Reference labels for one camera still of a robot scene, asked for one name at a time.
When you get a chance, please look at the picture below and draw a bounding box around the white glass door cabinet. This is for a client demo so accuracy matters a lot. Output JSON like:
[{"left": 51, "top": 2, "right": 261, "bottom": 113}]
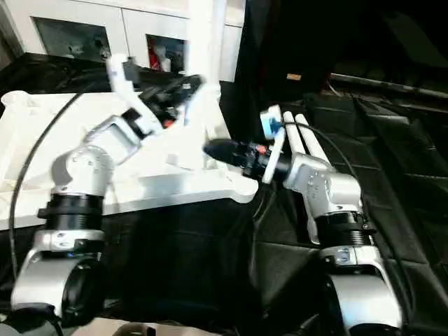
[{"left": 6, "top": 0, "right": 246, "bottom": 83}]

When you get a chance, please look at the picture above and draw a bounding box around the white plastic table leg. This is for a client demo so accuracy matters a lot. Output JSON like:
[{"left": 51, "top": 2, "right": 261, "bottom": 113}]
[
  {"left": 206, "top": 0, "right": 225, "bottom": 106},
  {"left": 282, "top": 111, "right": 305, "bottom": 157},
  {"left": 167, "top": 0, "right": 213, "bottom": 172},
  {"left": 295, "top": 112, "right": 332, "bottom": 165}
]

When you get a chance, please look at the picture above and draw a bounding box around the black work mat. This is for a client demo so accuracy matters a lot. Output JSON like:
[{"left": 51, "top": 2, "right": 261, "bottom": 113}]
[{"left": 0, "top": 52, "right": 448, "bottom": 336}]

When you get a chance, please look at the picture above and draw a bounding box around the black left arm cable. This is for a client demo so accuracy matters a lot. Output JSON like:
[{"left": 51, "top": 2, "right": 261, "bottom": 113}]
[{"left": 8, "top": 91, "right": 85, "bottom": 291}]

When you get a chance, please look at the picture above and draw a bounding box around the dark long rod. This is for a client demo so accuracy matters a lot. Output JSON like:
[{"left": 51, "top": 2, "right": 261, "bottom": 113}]
[{"left": 330, "top": 73, "right": 448, "bottom": 101}]

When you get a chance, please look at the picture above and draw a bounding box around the black robot foot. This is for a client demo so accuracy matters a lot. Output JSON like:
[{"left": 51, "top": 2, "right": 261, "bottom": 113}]
[{"left": 118, "top": 323, "right": 155, "bottom": 336}]

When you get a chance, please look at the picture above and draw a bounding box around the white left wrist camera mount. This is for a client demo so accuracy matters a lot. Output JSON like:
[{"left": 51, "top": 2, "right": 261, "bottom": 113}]
[{"left": 106, "top": 54, "right": 165, "bottom": 139}]

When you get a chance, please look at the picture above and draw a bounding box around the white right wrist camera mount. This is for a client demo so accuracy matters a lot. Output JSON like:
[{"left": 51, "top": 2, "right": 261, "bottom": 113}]
[{"left": 260, "top": 104, "right": 286, "bottom": 185}]

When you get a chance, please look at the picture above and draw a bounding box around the white plastic table top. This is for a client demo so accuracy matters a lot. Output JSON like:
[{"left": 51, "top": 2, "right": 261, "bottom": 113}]
[{"left": 0, "top": 89, "right": 258, "bottom": 232}]

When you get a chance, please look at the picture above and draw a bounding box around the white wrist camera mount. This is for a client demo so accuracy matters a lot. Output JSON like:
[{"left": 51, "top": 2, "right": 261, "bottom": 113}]
[
  {"left": 106, "top": 54, "right": 165, "bottom": 139},
  {"left": 260, "top": 104, "right": 286, "bottom": 185}
]

